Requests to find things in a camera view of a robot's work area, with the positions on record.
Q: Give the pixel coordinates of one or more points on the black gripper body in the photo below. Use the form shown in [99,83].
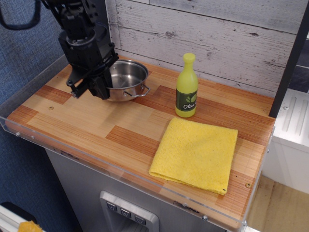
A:
[86,58]

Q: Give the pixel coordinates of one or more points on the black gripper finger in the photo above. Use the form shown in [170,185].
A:
[100,84]

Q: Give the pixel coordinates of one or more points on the stainless steel pot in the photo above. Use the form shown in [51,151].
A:
[128,79]

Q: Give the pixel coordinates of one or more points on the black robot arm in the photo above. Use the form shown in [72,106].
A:
[76,17]

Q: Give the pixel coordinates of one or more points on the yellow olive oil bottle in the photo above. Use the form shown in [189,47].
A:
[186,88]

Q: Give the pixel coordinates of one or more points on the clear acrylic guard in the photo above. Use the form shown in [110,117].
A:
[122,138]

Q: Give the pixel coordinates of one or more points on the grey cabinet with dispenser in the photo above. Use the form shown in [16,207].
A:
[103,201]

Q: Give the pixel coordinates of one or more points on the yellow folded cloth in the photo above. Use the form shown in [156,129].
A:
[195,154]

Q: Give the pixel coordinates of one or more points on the white appliance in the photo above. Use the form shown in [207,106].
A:
[287,158]

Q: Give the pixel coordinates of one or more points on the dark left post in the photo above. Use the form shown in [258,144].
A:
[106,14]

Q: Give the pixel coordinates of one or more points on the dark post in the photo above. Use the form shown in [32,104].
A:
[106,14]
[291,63]

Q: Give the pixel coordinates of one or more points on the dark right post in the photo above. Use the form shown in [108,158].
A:
[291,63]

